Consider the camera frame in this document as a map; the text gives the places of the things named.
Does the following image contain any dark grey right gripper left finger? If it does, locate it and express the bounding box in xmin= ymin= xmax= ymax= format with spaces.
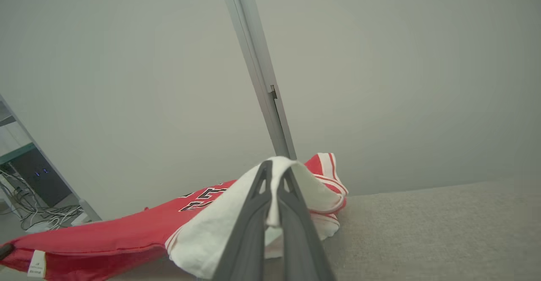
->
xmin=211 ymin=159 xmax=273 ymax=281

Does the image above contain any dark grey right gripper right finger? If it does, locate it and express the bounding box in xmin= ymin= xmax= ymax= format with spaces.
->
xmin=276 ymin=167 xmax=337 ymax=281

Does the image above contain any red and white sports garment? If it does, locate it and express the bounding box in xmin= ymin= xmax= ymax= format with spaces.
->
xmin=0 ymin=152 xmax=350 ymax=281

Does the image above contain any black computer case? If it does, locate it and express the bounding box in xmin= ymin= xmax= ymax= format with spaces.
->
xmin=8 ymin=148 xmax=73 ymax=208

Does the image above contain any grey straight partition post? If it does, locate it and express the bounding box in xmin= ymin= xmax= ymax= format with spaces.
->
xmin=218 ymin=0 xmax=297 ymax=160

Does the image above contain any bundle of floor cables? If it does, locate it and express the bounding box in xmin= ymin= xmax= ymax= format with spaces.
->
xmin=0 ymin=167 xmax=85 ymax=234

